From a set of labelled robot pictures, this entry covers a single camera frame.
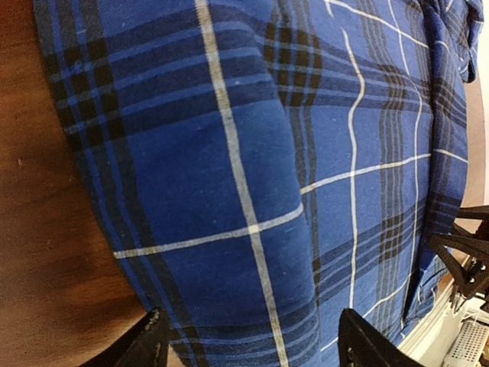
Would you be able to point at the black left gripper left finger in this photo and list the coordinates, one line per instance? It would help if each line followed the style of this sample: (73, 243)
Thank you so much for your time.
(144, 345)

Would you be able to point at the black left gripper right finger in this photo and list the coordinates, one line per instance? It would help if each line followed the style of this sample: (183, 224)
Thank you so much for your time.
(360, 344)

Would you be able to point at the blue plaid long sleeve shirt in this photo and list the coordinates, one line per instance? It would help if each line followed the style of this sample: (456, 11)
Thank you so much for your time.
(259, 166)

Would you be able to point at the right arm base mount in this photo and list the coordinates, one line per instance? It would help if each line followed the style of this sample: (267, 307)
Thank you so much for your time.
(465, 255)

